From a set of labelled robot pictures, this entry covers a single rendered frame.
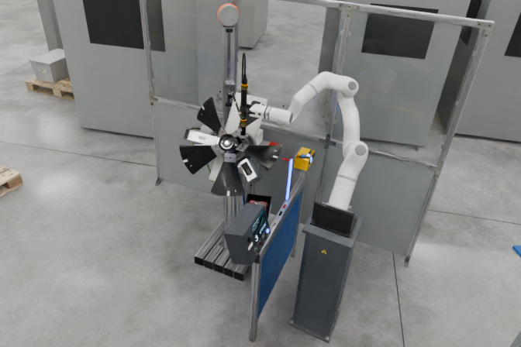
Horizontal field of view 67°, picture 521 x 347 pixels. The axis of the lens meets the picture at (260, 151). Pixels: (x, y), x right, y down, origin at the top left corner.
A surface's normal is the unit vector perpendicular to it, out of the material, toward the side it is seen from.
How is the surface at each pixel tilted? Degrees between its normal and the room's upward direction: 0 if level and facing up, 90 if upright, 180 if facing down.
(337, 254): 90
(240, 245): 90
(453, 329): 0
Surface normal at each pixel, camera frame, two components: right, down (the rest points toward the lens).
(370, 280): 0.05, -0.85
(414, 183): -0.39, 0.48
